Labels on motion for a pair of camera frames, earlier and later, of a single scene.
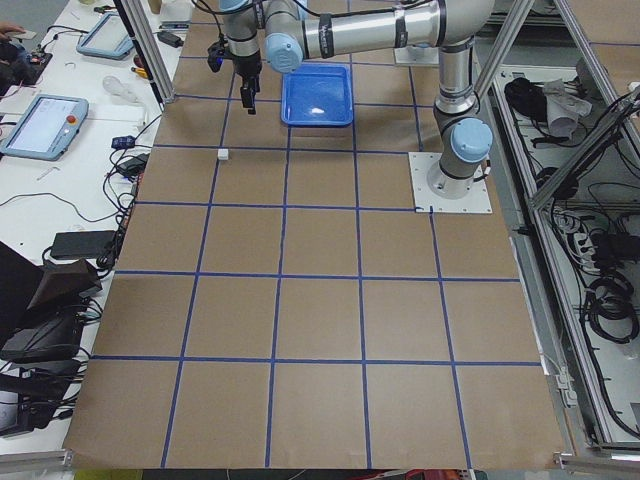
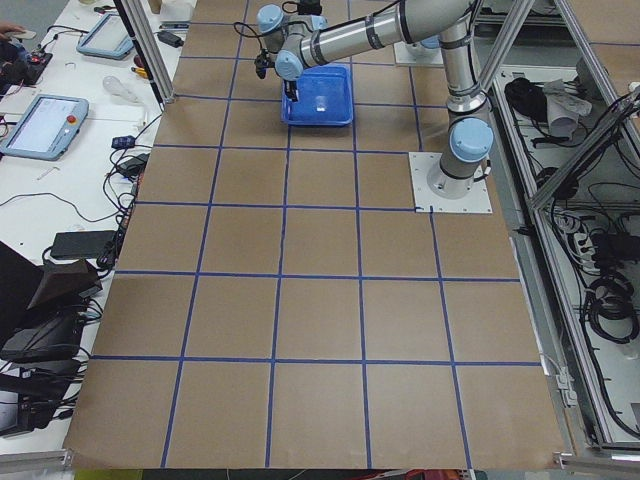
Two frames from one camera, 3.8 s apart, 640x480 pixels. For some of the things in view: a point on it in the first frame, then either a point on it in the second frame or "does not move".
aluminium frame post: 138,22 does not move
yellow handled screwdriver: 140,71 does not move
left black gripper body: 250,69 → 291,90
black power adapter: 171,39 does not move
